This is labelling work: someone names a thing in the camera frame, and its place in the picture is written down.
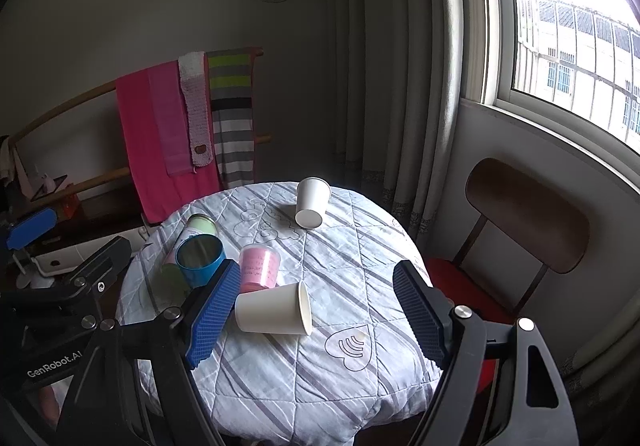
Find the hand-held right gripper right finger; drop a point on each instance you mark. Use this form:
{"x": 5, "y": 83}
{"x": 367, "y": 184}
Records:
{"x": 420, "y": 316}

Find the white framed window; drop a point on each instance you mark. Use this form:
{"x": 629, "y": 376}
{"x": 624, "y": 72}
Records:
{"x": 492, "y": 26}

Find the green and white tin can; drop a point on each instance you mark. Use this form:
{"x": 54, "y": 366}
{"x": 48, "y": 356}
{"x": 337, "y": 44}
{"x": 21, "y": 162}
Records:
{"x": 199, "y": 227}

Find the white paper cup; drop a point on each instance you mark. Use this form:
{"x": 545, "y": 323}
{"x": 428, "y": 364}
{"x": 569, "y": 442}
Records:
{"x": 272, "y": 308}
{"x": 312, "y": 201}

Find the white knitted cloth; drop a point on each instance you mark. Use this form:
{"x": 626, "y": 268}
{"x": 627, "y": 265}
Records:
{"x": 196, "y": 116}

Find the blue tin can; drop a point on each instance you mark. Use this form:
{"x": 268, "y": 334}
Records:
{"x": 200, "y": 261}

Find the pink plastic cup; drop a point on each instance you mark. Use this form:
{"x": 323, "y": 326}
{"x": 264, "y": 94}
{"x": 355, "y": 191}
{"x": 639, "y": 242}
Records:
{"x": 259, "y": 268}

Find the green grey striped towel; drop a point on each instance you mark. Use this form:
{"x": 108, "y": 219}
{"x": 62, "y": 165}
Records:
{"x": 232, "y": 126}

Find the beige hanging cloth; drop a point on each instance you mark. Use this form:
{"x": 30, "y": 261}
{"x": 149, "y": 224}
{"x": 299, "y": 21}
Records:
{"x": 7, "y": 161}

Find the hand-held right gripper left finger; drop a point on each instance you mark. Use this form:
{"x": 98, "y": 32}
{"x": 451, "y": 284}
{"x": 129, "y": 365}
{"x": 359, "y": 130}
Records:
{"x": 210, "y": 316}

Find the bright pink towel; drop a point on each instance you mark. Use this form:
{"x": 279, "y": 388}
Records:
{"x": 145, "y": 151}

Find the translucent green cup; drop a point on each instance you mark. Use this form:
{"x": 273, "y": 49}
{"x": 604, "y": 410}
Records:
{"x": 167, "y": 283}

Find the grey building outside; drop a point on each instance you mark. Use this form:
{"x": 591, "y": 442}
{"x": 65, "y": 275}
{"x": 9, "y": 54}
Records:
{"x": 575, "y": 41}

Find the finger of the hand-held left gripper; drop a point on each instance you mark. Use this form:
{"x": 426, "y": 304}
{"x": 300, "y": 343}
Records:
{"x": 30, "y": 228}
{"x": 100, "y": 263}

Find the light pink cloth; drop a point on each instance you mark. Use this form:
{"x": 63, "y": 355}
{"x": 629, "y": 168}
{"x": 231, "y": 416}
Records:
{"x": 167, "y": 121}

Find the grey striped quilted tablecloth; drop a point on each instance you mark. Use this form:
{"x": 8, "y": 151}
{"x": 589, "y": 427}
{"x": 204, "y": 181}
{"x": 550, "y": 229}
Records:
{"x": 330, "y": 286}

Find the grey pleated curtain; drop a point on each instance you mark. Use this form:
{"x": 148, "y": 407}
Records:
{"x": 400, "y": 76}
{"x": 595, "y": 366}

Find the wooden towel rack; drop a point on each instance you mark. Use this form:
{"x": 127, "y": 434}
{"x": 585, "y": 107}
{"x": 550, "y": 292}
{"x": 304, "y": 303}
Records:
{"x": 65, "y": 106}

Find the wooden chair with red seat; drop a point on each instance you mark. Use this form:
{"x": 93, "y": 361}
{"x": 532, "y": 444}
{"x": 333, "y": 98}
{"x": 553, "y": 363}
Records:
{"x": 525, "y": 216}

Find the small white stand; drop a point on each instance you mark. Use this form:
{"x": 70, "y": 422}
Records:
{"x": 36, "y": 280}

